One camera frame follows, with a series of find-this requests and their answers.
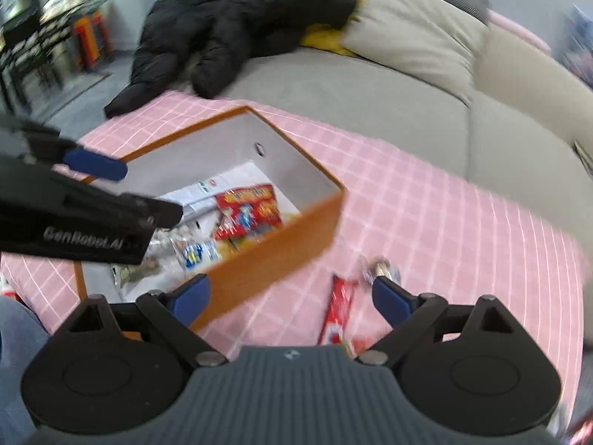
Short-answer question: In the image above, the orange stool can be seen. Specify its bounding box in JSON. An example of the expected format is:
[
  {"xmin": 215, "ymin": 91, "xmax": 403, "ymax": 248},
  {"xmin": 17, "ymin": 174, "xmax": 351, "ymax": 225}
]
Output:
[{"xmin": 72, "ymin": 11, "xmax": 114, "ymax": 72}]

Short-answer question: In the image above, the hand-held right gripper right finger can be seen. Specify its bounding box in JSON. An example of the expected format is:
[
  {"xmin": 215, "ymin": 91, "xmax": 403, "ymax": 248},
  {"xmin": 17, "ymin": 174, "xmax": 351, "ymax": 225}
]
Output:
[{"xmin": 356, "ymin": 275, "xmax": 517, "ymax": 366}]

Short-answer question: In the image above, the grey-green sofa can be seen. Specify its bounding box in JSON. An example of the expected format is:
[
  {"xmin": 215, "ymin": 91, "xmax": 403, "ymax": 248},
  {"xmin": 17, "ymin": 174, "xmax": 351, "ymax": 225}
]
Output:
[{"xmin": 176, "ymin": 0, "xmax": 593, "ymax": 251}]

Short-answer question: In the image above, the pink checked tablecloth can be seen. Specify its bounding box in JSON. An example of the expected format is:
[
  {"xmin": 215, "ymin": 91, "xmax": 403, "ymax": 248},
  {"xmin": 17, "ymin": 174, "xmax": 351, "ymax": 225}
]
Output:
[{"xmin": 0, "ymin": 90, "xmax": 587, "ymax": 427}]

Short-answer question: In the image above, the person's jeans leg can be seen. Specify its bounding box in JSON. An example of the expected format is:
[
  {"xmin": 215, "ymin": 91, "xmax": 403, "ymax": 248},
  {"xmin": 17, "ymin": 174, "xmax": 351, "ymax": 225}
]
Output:
[{"xmin": 0, "ymin": 294, "xmax": 52, "ymax": 445}]

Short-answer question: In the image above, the clear dried snack packet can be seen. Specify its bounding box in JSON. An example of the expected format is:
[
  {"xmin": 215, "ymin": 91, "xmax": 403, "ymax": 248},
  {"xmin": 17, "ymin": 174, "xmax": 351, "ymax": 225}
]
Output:
[{"xmin": 111, "ymin": 229, "xmax": 186, "ymax": 297}]

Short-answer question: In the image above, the dark dining table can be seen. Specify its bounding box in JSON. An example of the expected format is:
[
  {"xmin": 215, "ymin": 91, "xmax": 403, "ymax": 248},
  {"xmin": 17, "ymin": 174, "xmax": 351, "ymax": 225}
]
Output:
[{"xmin": 0, "ymin": 9, "xmax": 75, "ymax": 112}]

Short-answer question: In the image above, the orange cardboard box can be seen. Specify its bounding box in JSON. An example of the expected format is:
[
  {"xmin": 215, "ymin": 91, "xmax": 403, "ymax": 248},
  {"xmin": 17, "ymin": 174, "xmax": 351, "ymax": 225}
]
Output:
[{"xmin": 73, "ymin": 106, "xmax": 347, "ymax": 334}]

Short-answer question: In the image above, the yellow cushion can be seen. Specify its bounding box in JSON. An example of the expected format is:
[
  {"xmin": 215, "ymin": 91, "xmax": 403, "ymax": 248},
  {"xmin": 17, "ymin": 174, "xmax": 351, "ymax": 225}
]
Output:
[{"xmin": 299, "ymin": 0, "xmax": 376, "ymax": 56}]

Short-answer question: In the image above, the yellow blue bread packet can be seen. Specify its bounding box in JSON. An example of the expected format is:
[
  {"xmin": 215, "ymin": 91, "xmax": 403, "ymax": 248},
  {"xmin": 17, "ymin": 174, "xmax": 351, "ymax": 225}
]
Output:
[{"xmin": 183, "ymin": 236, "xmax": 242, "ymax": 270}]

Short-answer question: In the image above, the black puffer jacket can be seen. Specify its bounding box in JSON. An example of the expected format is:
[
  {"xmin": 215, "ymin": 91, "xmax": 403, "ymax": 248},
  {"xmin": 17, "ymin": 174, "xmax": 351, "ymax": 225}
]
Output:
[{"xmin": 104, "ymin": 0, "xmax": 357, "ymax": 119}]

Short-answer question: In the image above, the red cartoon snack packet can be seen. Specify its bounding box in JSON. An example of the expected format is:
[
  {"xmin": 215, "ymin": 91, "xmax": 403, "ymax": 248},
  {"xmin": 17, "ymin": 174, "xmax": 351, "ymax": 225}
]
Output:
[{"xmin": 214, "ymin": 184, "xmax": 284, "ymax": 241}]

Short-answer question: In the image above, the beige pillow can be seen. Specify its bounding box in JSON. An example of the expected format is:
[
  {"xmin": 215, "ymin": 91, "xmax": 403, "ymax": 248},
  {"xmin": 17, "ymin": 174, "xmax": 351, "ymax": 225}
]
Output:
[{"xmin": 340, "ymin": 0, "xmax": 492, "ymax": 105}]

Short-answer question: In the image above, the red stick snack packet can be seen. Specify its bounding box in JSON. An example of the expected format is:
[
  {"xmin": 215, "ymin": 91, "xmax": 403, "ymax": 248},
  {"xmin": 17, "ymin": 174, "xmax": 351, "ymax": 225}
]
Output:
[{"xmin": 317, "ymin": 273, "xmax": 367, "ymax": 357}]

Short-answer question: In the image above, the clear dark candy packet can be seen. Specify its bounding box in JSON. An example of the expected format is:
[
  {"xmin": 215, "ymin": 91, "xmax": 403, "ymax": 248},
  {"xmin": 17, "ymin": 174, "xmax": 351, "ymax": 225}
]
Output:
[{"xmin": 360, "ymin": 256, "xmax": 401, "ymax": 288}]

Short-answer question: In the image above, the silver clear snack packet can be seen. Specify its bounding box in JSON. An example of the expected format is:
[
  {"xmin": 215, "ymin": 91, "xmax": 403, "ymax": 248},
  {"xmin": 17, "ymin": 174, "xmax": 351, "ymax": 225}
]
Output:
[{"xmin": 155, "ymin": 177, "xmax": 265, "ymax": 223}]

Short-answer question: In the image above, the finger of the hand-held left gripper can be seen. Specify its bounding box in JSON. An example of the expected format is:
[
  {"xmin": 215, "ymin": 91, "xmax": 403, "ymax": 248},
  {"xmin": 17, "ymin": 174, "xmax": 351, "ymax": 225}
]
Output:
[
  {"xmin": 0, "ymin": 115, "xmax": 129, "ymax": 182},
  {"xmin": 56, "ymin": 174, "xmax": 184, "ymax": 231}
]

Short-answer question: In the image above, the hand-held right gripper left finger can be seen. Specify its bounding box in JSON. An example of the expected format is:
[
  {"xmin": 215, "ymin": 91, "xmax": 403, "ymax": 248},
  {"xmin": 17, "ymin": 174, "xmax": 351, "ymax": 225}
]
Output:
[{"xmin": 62, "ymin": 273, "xmax": 228, "ymax": 367}]

